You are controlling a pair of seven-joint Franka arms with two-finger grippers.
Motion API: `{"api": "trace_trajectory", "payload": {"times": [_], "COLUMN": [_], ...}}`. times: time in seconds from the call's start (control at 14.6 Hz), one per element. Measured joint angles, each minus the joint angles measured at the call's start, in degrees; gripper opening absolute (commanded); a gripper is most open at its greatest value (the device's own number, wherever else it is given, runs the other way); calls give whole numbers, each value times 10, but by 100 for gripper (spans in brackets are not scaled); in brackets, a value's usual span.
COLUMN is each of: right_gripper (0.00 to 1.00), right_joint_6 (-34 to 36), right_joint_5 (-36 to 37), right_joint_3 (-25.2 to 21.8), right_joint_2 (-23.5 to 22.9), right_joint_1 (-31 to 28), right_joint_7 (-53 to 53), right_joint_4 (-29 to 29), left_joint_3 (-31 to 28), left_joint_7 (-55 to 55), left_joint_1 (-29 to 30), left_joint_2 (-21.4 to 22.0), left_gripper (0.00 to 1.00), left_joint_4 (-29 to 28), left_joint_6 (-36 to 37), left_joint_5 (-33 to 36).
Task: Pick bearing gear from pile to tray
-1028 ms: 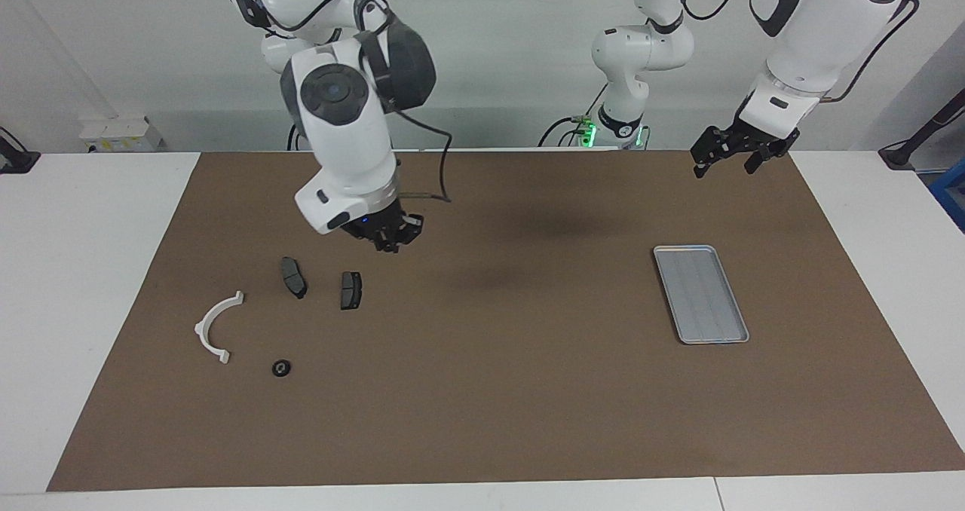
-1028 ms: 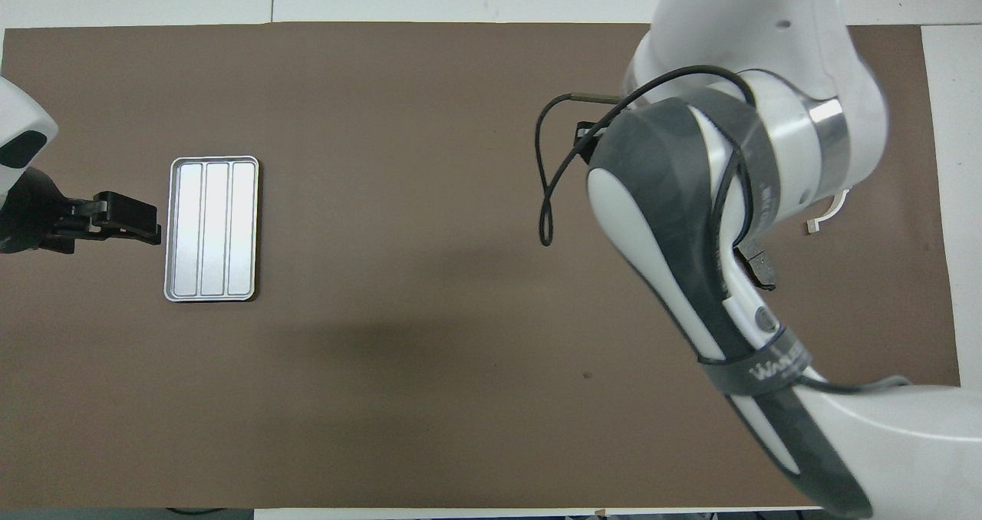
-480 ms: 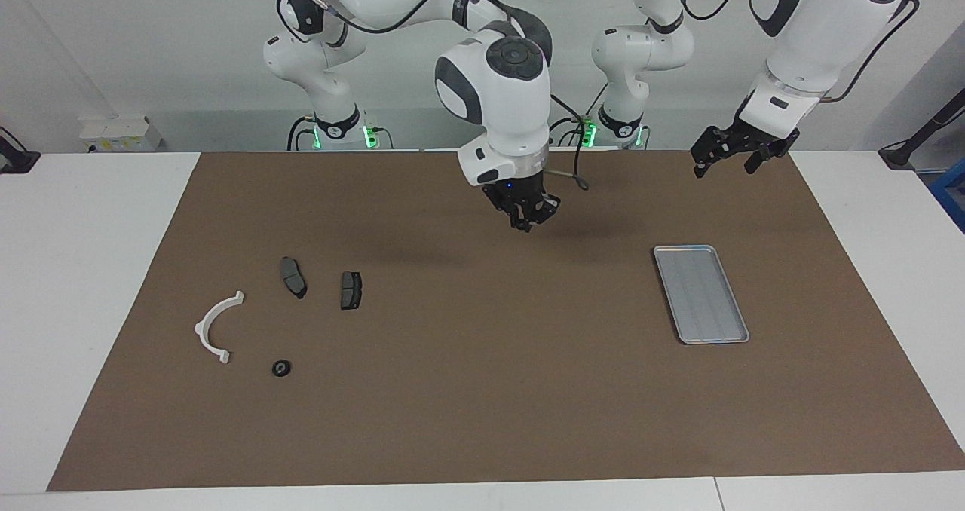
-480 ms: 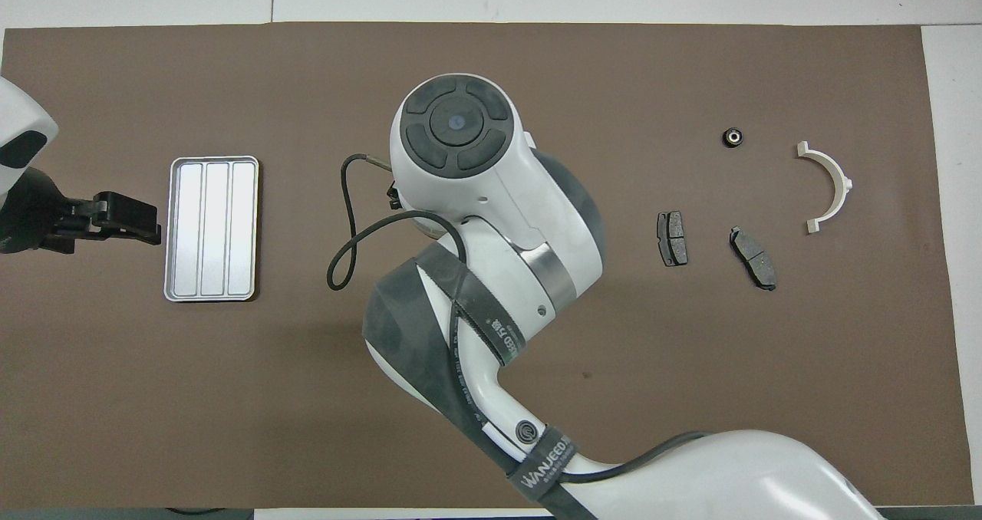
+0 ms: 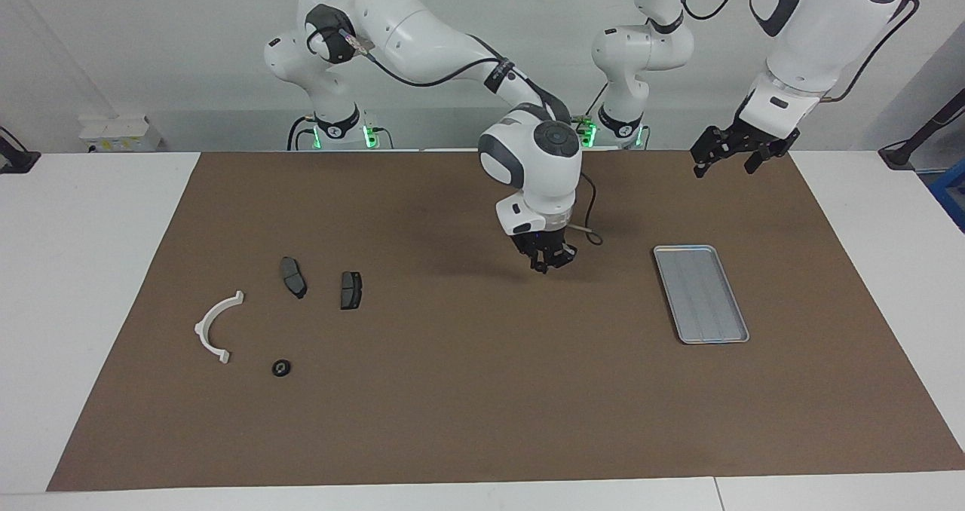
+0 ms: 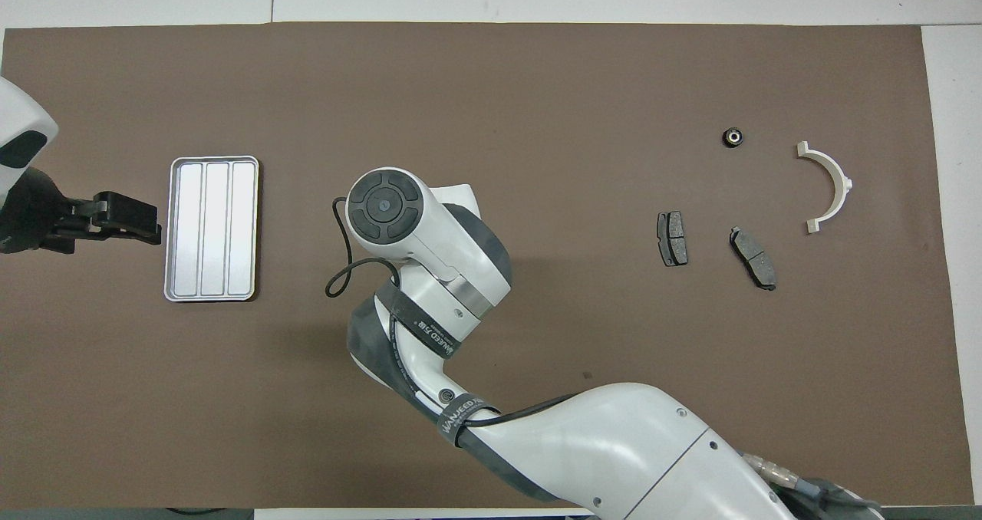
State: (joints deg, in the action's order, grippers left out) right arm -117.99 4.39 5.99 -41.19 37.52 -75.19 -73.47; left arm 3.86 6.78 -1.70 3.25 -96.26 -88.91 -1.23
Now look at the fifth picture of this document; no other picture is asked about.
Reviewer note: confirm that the rectangular dark grey brake pad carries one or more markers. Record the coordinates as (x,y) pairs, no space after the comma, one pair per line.
(351,291)

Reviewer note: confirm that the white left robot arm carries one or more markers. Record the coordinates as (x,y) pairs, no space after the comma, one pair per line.
(822,29)

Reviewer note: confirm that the silver metal tray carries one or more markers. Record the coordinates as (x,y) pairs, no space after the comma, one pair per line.
(701,296)

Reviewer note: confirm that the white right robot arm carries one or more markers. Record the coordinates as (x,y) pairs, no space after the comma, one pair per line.
(422,36)

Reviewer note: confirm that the curved dark grey brake pad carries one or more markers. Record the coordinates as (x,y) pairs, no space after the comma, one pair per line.
(291,273)

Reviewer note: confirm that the blue box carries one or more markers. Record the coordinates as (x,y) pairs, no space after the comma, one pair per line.
(951,198)

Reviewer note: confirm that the white curved plastic bracket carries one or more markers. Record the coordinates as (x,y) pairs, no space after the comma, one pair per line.
(202,331)

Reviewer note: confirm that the white power strip box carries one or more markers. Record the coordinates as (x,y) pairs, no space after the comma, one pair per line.
(117,133)

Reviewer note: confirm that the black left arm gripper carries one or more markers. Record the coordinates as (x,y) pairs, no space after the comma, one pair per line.
(750,130)

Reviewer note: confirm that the large black bearing gear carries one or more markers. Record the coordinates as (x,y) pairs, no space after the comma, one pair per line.
(281,368)

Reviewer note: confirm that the black clamp mount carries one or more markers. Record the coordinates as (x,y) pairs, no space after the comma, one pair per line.
(16,160)

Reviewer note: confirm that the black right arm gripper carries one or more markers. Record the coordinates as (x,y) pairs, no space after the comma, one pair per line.
(543,243)

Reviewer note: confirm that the brown table mat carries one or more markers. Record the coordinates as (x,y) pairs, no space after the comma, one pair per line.
(482,390)

